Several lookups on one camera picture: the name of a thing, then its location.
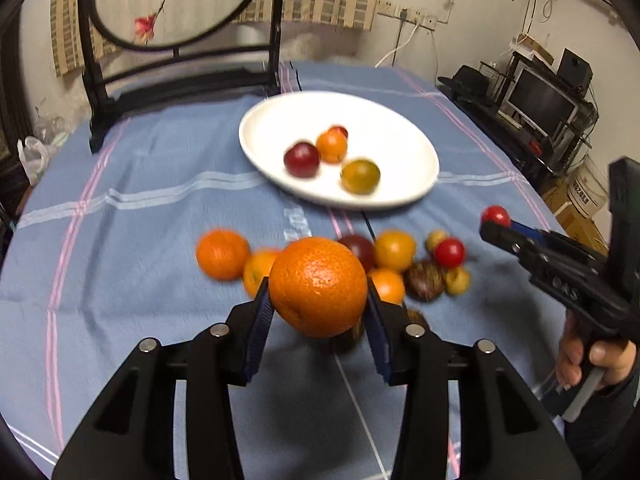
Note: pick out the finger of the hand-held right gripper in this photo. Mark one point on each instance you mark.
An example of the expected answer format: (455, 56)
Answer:
(525, 230)
(515, 245)

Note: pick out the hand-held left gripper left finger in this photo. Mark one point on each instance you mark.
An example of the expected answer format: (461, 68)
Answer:
(261, 321)

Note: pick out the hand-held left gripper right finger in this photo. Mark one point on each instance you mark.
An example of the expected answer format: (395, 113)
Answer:
(376, 331)

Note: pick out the red cherry tomato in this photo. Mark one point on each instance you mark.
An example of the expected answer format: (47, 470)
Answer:
(496, 215)
(449, 253)
(341, 131)

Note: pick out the large orange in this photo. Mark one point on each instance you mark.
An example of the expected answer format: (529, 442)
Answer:
(318, 287)

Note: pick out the small yellow fruit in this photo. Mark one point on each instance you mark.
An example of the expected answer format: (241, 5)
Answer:
(434, 238)
(458, 281)

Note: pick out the deep orange tangerine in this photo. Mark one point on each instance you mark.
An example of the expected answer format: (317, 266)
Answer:
(222, 255)

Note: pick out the white plate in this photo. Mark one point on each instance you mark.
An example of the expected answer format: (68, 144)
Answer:
(380, 125)

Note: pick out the person's right forearm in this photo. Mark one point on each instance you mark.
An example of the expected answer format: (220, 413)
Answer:
(612, 425)

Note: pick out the person's right hand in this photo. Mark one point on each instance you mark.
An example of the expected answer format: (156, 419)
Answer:
(612, 362)

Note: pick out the large cardboard box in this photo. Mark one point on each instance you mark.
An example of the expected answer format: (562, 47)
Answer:
(575, 220)

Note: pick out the white bucket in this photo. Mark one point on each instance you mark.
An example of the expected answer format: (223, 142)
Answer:
(587, 187)

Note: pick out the black media stand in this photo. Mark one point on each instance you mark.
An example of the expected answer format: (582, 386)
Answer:
(520, 145)

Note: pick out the computer monitor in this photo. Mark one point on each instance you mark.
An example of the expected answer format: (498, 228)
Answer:
(540, 97)

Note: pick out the green yellow tomato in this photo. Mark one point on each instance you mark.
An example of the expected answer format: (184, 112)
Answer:
(360, 176)

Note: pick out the black hat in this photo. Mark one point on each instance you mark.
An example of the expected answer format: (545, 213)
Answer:
(467, 85)

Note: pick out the blue plaid tablecloth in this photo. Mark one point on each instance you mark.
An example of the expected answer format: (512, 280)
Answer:
(150, 210)

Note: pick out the dark red plum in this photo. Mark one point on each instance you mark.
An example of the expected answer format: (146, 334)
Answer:
(302, 160)

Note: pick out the black speaker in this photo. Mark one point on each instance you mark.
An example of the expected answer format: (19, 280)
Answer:
(575, 67)

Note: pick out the small cardboard box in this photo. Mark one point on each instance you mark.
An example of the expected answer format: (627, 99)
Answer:
(534, 47)

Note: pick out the black framed embroidery screen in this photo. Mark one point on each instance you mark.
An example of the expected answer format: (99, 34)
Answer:
(100, 110)

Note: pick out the white plastic bag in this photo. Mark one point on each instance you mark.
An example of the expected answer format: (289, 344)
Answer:
(32, 157)

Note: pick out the white wall outlet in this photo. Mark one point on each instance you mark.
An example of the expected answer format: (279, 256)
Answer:
(388, 8)

